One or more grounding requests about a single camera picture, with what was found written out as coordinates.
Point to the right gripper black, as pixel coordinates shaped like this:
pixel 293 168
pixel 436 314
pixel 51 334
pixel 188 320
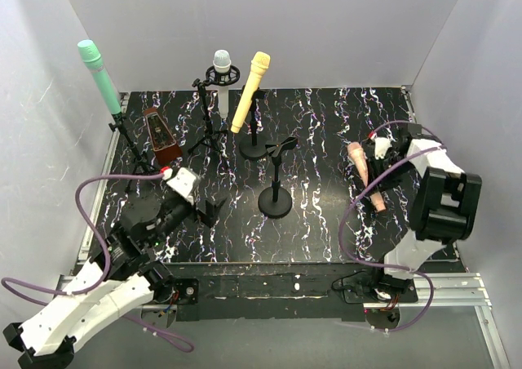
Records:
pixel 386 171

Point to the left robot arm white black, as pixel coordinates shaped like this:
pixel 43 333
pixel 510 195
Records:
pixel 114 281

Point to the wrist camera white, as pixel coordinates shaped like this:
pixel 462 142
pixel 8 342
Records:
pixel 184 182
pixel 379 146

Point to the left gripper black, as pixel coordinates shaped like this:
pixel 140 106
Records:
pixel 201 211

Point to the green microphone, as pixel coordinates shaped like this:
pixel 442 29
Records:
pixel 92 59

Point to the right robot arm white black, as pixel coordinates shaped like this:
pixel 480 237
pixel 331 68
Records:
pixel 407 256

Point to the yellow microphone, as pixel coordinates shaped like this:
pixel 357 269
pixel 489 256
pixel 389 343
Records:
pixel 259 66

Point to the black round base mic stand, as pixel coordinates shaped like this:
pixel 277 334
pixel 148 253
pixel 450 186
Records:
pixel 253 148

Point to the aluminium front rail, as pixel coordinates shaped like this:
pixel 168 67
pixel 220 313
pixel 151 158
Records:
pixel 445 289

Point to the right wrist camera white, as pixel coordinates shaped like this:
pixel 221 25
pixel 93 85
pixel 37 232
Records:
pixel 379 146

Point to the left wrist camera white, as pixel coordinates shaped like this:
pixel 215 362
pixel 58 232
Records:
pixel 184 182

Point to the small black clip mic stand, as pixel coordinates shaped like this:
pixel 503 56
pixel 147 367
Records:
pixel 140 159

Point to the brown wooden metronome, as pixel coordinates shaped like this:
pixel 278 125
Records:
pixel 165 147

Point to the pink microphone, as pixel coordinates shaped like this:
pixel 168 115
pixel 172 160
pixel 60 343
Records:
pixel 357 156

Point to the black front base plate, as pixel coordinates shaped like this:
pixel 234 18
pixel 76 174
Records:
pixel 188 307

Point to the aluminium left side rail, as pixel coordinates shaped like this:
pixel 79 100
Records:
pixel 100 187

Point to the white microphone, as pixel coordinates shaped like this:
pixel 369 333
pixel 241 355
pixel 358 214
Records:
pixel 222 64

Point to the black tripod shock mount stand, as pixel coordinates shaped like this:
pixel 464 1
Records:
pixel 211 136

